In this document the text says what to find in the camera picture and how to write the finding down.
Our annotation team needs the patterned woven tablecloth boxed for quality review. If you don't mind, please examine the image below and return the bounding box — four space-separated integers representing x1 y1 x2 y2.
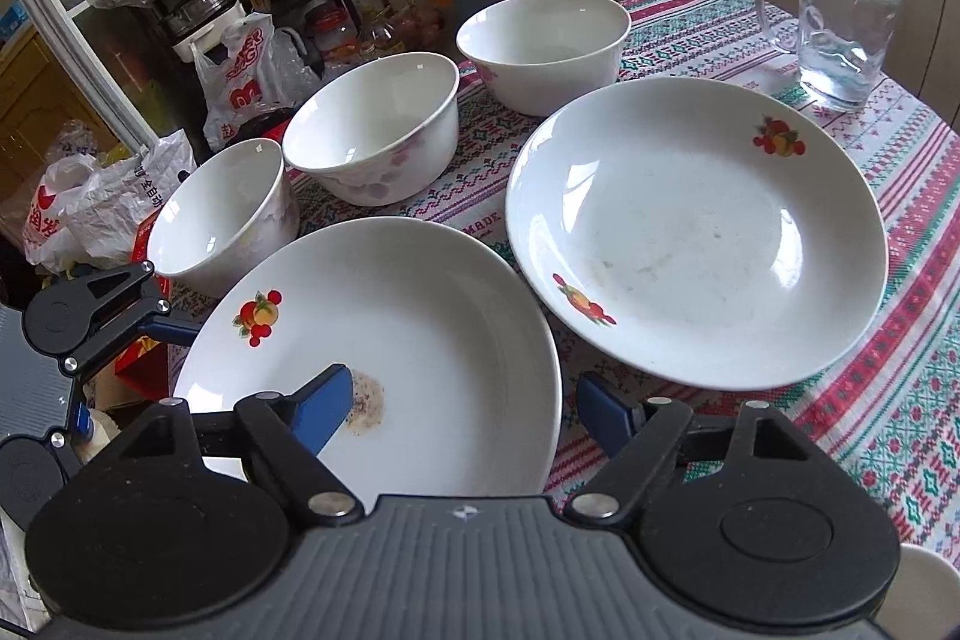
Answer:
161 0 960 566

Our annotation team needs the white plastic bag red print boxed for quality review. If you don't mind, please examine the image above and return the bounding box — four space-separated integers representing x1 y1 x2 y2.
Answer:
193 12 275 152

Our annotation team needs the white bag black print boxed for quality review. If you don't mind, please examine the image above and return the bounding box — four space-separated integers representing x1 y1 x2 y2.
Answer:
75 130 197 270

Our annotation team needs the red gift box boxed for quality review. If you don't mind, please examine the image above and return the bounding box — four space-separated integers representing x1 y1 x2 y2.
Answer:
97 212 181 412

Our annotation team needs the white bag red circle print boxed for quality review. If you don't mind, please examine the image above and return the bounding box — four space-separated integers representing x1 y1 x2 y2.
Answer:
21 156 98 270

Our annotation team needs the brown wooden cabinet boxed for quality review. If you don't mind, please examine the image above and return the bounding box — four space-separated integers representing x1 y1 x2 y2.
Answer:
0 21 158 176

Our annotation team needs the wicker basket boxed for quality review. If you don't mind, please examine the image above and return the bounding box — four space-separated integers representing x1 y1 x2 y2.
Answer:
358 0 451 58

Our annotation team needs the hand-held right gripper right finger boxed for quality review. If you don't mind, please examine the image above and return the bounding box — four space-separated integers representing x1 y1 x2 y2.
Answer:
566 371 808 525

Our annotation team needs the white fruit print plate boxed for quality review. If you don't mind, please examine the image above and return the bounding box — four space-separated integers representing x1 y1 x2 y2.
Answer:
504 77 890 390
171 216 563 506

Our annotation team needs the red lid jar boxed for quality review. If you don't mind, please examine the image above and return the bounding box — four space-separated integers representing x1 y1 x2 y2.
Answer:
304 6 353 60

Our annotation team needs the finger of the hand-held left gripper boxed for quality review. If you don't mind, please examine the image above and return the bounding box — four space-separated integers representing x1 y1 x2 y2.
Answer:
64 261 202 378

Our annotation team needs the white cup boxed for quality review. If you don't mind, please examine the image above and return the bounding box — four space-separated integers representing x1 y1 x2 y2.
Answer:
874 542 960 640

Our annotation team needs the clear glass mug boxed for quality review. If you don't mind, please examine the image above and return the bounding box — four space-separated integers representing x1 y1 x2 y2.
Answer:
754 0 905 112

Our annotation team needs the white floral bowl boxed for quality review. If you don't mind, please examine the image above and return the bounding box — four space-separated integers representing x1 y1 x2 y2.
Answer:
456 0 632 118
283 52 461 208
146 137 301 300

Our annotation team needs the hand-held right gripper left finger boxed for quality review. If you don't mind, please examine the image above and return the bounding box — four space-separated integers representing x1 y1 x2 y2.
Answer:
141 364 365 527

